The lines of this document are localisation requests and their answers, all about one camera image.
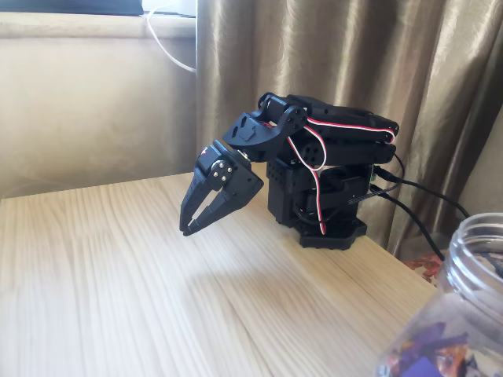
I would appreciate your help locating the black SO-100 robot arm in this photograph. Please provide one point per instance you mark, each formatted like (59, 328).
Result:
(346, 133)

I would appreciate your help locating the clear plastic jar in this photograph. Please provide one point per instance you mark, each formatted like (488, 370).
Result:
(471, 275)

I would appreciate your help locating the green circuit board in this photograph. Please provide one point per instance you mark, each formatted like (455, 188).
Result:
(373, 175)

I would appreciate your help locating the shiny brown curtain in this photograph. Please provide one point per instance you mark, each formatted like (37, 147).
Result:
(353, 59)

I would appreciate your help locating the orange patterned rug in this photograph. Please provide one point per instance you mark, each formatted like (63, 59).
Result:
(426, 269)

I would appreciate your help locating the dark flat object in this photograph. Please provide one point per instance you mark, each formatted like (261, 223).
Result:
(70, 6)

